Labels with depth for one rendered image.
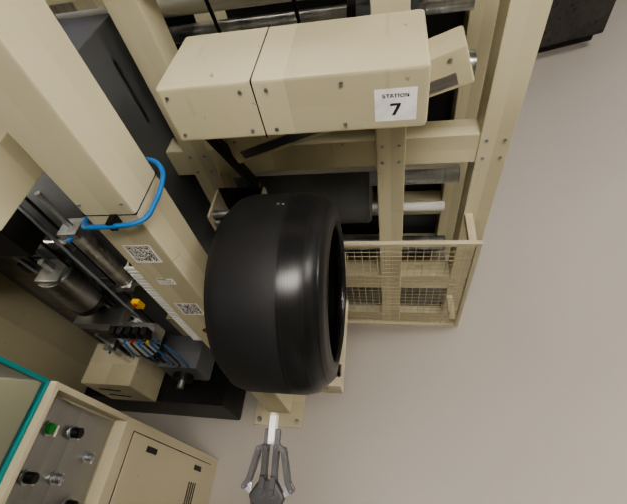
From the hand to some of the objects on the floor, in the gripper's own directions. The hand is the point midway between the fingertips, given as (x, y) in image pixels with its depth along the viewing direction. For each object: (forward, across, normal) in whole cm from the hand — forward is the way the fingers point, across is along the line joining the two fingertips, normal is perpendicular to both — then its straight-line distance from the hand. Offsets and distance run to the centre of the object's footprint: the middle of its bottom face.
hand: (273, 428), depth 97 cm
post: (+5, +32, +127) cm, 131 cm away
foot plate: (+6, +32, +127) cm, 131 cm away
